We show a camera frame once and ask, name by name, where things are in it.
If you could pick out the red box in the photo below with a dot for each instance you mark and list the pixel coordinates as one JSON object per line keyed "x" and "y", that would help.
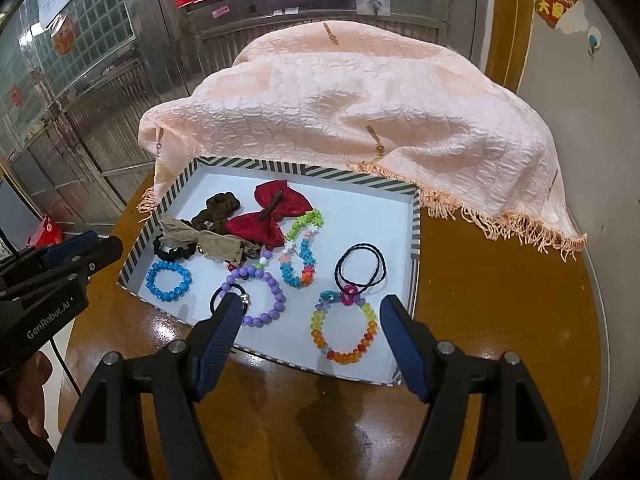
{"x": 47, "y": 232}

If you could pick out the brown scrunchie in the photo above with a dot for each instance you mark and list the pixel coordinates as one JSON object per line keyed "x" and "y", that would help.
{"x": 215, "y": 205}

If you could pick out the red wall decoration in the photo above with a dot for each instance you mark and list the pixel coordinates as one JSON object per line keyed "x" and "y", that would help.
{"x": 555, "y": 5}

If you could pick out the peach fringed cloth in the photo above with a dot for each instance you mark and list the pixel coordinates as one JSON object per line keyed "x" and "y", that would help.
{"x": 350, "y": 100}

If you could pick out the grey board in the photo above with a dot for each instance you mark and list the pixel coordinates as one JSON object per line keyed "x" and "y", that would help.
{"x": 17, "y": 205}

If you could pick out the red fabric bow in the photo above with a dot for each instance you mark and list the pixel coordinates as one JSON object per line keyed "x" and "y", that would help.
{"x": 250, "y": 227}

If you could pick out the person's left hand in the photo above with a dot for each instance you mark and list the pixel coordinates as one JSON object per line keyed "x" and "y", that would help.
{"x": 37, "y": 390}

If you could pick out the round red door sticker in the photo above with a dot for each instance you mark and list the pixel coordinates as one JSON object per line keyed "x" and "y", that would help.
{"x": 62, "y": 35}

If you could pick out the small flower wall sticker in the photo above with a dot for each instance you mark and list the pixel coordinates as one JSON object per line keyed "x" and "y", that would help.
{"x": 594, "y": 40}

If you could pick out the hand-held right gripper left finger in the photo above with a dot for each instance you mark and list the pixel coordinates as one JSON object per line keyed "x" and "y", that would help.
{"x": 220, "y": 340}

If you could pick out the blue flower sticker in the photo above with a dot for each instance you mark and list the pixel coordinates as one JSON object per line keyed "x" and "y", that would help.
{"x": 372, "y": 0}

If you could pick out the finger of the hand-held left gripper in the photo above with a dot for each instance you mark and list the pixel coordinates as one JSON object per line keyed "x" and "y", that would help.
{"x": 100, "y": 255}
{"x": 55, "y": 255}

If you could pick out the small pink label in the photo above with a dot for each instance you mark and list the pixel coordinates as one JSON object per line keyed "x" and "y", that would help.
{"x": 220, "y": 11}

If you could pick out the striped cardboard box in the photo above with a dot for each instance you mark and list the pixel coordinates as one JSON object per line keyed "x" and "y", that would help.
{"x": 350, "y": 220}

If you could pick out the metal grille door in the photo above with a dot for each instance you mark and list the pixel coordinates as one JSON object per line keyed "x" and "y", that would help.
{"x": 100, "y": 110}

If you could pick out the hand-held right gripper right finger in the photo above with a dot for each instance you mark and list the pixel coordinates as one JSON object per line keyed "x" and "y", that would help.
{"x": 400, "y": 345}

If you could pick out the small red door sticker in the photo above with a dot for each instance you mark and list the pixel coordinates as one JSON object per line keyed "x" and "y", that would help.
{"x": 16, "y": 96}

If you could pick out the black scrunchie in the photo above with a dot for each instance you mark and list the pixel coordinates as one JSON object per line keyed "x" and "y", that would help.
{"x": 167, "y": 252}

